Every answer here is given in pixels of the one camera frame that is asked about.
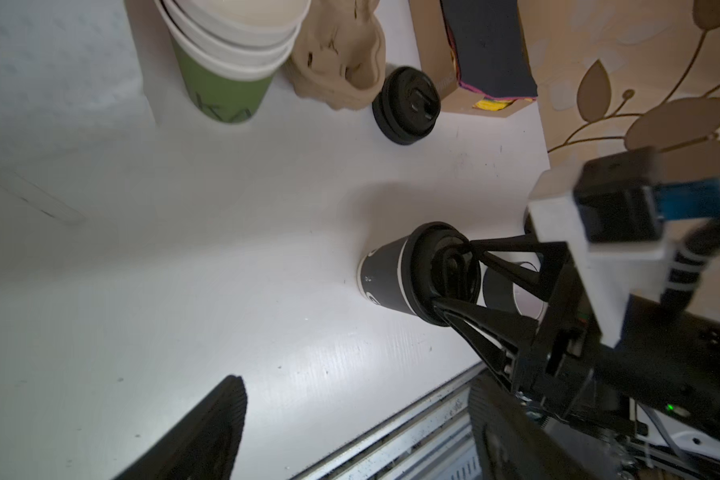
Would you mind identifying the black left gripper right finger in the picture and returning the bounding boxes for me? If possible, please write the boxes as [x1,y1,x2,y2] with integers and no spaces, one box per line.
[468,374,612,479]

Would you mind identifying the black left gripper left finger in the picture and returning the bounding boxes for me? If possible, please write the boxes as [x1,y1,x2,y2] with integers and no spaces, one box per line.
[117,375,247,479]

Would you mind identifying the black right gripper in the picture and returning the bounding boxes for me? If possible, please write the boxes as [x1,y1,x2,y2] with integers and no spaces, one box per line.
[431,233,720,457]

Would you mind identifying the black cup lid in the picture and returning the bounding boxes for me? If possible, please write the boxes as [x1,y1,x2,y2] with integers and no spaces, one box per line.
[400,222,481,327]

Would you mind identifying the black paper coffee cup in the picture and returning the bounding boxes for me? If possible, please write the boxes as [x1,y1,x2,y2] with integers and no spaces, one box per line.
[357,231,424,319]

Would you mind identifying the white paper gift bag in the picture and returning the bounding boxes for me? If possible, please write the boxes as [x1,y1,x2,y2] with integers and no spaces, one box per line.
[0,1,154,222]

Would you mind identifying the grey tape roll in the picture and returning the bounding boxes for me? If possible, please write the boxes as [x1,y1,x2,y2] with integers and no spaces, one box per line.
[482,267,547,320]

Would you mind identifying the stack of black cup lids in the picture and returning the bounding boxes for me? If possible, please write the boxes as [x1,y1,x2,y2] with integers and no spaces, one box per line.
[371,66,441,146]

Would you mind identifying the stack of coloured napkins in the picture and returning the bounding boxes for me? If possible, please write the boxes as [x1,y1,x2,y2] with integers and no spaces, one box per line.
[440,0,538,100]

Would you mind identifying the cardboard napkin box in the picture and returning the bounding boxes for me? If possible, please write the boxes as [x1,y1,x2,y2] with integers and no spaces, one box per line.
[408,0,536,118]

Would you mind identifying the stack of pulp cup carriers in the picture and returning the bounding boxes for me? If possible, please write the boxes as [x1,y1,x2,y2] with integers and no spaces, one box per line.
[283,0,386,111]

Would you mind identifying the stack of paper cups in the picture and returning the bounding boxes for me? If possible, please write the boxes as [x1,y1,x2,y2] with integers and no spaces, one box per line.
[155,0,311,124]

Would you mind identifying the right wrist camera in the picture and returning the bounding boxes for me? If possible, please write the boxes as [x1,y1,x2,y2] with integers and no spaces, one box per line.
[526,146,720,349]

